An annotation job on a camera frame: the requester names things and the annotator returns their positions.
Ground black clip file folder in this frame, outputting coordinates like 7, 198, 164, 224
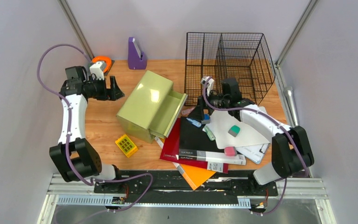
178, 117, 246, 166

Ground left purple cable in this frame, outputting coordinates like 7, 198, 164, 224
37, 43, 154, 224

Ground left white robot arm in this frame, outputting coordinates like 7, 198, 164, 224
49, 61, 124, 193

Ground red folder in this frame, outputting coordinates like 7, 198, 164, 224
160, 118, 228, 174

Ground purple tape dispenser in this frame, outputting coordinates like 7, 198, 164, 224
127, 37, 148, 70

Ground green highlighter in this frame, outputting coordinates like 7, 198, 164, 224
203, 126, 215, 141

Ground papers under clipboard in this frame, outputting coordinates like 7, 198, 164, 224
235, 143, 270, 164

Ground orange tape roll holder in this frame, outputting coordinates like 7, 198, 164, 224
91, 56, 115, 76

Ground green eraser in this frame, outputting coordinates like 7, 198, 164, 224
228, 125, 241, 137

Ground orange folder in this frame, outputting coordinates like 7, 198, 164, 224
154, 136, 217, 191

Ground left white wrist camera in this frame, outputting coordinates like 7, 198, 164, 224
89, 61, 107, 80

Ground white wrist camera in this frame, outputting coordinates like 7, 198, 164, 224
89, 61, 107, 80
200, 76, 214, 97

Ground pink highlighter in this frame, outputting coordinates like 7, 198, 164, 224
181, 107, 195, 116

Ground yellow grid box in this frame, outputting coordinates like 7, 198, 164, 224
115, 134, 138, 158

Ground white clipboard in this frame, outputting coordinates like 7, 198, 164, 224
206, 111, 269, 149

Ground blue highlighter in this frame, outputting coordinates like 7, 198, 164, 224
186, 118, 202, 128

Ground green drawer cabinet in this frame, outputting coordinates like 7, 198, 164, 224
116, 70, 187, 143

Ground blue eraser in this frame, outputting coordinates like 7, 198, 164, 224
201, 114, 211, 125

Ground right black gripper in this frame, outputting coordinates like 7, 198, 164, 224
188, 87, 230, 120

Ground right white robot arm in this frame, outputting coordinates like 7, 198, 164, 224
200, 77, 314, 195

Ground black wire mesh basket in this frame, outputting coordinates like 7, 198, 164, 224
184, 32, 275, 106

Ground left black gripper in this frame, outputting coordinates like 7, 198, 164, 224
88, 76, 125, 101

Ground pink eraser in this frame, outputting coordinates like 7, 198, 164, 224
224, 147, 237, 156

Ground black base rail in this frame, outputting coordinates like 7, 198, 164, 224
93, 170, 278, 205

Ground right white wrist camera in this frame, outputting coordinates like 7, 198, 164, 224
200, 76, 214, 97

